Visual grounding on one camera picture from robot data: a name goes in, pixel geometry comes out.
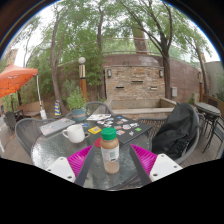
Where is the orange patio umbrella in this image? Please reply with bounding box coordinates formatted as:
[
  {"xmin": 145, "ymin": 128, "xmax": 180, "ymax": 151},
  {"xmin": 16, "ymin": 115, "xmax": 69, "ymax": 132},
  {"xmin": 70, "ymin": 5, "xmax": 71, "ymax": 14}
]
[{"xmin": 0, "ymin": 63, "xmax": 48, "ymax": 120}]

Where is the black jacket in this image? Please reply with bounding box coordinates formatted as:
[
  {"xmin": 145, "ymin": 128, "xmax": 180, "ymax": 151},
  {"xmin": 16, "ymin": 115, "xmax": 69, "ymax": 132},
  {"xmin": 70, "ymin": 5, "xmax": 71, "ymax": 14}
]
[{"xmin": 152, "ymin": 102, "xmax": 200, "ymax": 160}]

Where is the white sticker sheet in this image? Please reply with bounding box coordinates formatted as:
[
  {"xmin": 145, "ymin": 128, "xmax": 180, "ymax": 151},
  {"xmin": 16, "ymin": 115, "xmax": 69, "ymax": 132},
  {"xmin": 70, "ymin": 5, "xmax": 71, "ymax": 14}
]
[{"xmin": 86, "ymin": 113, "xmax": 112, "ymax": 122}]

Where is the yellow square sticker card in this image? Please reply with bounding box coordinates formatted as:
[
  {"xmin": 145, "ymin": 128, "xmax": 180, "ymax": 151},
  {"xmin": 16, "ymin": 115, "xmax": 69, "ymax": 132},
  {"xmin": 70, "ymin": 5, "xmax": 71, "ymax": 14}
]
[{"xmin": 87, "ymin": 125, "xmax": 102, "ymax": 135}]

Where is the green plant in teal pot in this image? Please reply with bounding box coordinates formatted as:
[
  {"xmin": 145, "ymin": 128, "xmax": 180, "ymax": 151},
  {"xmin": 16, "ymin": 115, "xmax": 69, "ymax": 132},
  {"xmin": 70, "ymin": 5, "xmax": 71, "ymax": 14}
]
[{"xmin": 66, "ymin": 86, "xmax": 88, "ymax": 122}]

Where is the white ceramic mug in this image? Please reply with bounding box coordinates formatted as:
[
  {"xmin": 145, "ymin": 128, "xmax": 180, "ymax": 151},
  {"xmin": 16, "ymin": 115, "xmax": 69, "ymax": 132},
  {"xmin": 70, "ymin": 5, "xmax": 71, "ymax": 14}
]
[{"xmin": 61, "ymin": 124, "xmax": 86, "ymax": 144}]

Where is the dark round side table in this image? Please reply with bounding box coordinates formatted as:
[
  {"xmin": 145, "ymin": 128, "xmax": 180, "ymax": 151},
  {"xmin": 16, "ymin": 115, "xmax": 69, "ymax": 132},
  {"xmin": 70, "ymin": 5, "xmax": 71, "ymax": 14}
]
[{"xmin": 194, "ymin": 102, "xmax": 223, "ymax": 153}]

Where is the green-capped brown drink bottle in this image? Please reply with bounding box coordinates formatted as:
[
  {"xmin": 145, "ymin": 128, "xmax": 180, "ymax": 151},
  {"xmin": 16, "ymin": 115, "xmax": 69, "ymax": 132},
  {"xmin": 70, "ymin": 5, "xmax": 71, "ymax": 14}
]
[{"xmin": 100, "ymin": 127, "xmax": 120, "ymax": 175}]

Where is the grey laptop with stickers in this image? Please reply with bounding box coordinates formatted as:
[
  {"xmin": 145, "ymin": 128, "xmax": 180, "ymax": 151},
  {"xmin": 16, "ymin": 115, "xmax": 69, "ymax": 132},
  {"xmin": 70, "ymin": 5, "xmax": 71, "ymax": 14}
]
[{"xmin": 39, "ymin": 117, "xmax": 76, "ymax": 138}]

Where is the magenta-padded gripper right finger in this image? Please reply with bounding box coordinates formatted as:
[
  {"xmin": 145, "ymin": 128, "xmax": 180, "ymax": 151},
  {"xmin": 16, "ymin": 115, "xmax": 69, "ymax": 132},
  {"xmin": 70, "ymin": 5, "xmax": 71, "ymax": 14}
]
[{"xmin": 128, "ymin": 143, "xmax": 184, "ymax": 187}]

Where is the blue yellow striped cone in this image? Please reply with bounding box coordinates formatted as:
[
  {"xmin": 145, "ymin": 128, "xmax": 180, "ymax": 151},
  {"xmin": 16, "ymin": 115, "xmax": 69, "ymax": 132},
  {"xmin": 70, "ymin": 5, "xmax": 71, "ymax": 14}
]
[{"xmin": 54, "ymin": 99, "xmax": 62, "ymax": 117}]

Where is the grey mesh chair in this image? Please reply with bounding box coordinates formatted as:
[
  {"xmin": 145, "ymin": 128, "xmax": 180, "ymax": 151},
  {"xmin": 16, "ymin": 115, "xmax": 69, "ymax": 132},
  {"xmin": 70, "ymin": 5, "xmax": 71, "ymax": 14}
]
[
  {"xmin": 14, "ymin": 117, "xmax": 56, "ymax": 158},
  {"xmin": 65, "ymin": 101, "xmax": 114, "ymax": 121},
  {"xmin": 136, "ymin": 109, "xmax": 203, "ymax": 166}
]

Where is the wooden bench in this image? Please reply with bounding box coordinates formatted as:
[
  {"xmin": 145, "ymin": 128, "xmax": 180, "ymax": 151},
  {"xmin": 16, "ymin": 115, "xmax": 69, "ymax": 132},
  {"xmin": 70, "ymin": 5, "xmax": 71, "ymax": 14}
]
[{"xmin": 18, "ymin": 100, "xmax": 46, "ymax": 118}]

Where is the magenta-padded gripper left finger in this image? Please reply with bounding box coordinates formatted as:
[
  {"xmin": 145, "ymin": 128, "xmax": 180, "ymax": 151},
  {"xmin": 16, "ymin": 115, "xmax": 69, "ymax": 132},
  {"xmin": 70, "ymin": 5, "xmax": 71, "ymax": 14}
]
[{"xmin": 45, "ymin": 144, "xmax": 97, "ymax": 188}]

